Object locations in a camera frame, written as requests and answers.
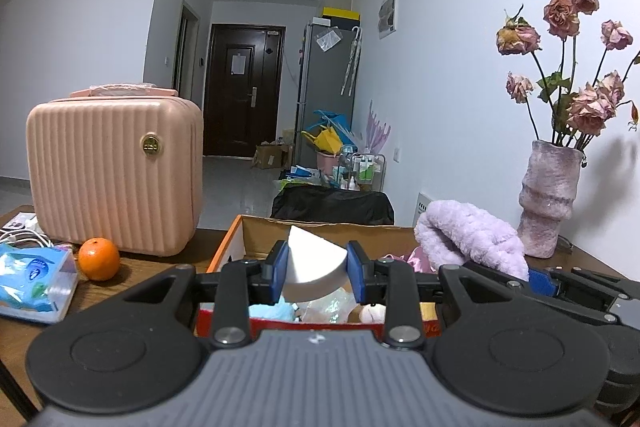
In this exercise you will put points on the translucent plastic bag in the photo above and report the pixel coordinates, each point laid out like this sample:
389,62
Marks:
330,309

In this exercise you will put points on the brown cardboard box on floor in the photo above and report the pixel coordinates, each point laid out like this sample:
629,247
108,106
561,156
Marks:
272,156

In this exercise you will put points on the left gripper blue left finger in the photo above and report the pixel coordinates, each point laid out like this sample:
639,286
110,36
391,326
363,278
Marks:
242,284

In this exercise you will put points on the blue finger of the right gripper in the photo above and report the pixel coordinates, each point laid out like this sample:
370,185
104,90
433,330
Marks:
465,290
580,284

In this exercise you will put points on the orange fruit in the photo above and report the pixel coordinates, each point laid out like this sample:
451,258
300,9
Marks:
98,259

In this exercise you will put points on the red cardboard box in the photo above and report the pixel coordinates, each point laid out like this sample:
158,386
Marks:
252,237

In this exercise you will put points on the yellow bag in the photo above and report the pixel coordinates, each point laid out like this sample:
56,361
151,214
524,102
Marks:
327,141

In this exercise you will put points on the pink ribbed small suitcase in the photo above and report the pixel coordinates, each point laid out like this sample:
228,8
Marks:
127,167

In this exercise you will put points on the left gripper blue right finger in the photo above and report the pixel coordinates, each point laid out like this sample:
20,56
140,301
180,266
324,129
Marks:
392,284

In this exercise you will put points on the white and yellow plush alpaca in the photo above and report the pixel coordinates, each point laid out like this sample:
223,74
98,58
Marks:
368,314

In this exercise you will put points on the wire rack with bottles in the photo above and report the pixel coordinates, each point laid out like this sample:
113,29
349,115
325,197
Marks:
359,172

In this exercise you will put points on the white wall panel box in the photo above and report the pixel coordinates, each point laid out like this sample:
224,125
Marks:
387,18

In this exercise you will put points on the white board with label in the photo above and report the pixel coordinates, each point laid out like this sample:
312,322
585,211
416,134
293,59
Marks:
422,202

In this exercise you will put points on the light blue plush toy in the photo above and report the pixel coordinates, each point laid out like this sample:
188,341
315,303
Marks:
282,311

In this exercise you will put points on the white wedge sponge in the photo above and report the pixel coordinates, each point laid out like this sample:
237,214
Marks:
316,267

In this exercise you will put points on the lilac fluffy towel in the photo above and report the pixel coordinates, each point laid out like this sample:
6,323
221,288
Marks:
452,233

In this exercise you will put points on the dried pink roses bouquet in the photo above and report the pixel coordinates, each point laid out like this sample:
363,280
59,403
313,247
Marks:
579,112

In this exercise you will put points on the grey refrigerator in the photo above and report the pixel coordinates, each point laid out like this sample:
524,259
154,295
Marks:
323,83

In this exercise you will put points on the blue tissue pack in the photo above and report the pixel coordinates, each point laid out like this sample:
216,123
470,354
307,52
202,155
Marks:
37,284

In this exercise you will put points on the yellow box on refrigerator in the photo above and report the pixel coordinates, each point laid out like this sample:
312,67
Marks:
342,14

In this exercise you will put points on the dark brown entrance door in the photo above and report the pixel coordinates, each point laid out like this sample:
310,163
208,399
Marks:
242,88

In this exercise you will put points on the pink ceramic vase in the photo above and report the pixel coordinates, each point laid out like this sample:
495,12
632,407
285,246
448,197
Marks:
549,189

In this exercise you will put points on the pink satin scrunchie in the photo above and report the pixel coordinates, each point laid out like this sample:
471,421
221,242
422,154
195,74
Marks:
417,259

